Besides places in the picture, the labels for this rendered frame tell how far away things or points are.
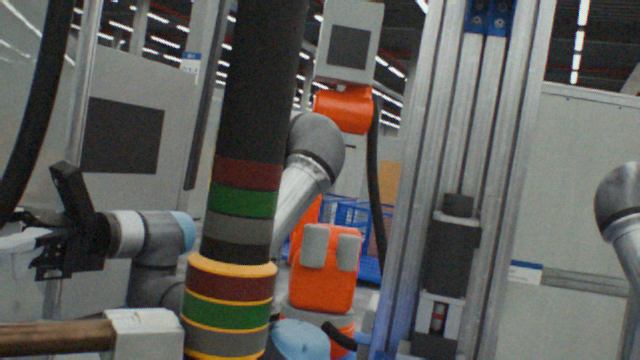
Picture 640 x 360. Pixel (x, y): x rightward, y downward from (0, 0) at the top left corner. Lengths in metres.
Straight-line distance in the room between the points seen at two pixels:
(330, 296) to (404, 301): 3.09
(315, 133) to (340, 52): 3.23
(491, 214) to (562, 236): 1.10
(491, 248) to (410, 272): 0.17
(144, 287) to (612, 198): 0.77
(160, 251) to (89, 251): 0.11
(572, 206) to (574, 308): 0.39
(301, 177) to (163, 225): 0.24
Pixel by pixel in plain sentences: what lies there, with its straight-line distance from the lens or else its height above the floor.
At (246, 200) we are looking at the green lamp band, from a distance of 0.25.
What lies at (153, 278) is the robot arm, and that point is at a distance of 0.93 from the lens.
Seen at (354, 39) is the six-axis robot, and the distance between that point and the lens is 4.24.
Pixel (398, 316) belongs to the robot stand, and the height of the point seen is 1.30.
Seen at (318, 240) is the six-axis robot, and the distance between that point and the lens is 4.08.
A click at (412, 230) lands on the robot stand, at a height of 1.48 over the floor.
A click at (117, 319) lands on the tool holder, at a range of 0.26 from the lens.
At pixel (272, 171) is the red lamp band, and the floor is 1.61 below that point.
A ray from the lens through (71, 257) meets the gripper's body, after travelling 0.84.
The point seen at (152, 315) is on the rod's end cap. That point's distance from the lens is 0.26.
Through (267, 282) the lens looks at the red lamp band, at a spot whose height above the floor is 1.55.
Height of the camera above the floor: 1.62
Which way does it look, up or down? 3 degrees down
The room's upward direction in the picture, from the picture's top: 9 degrees clockwise
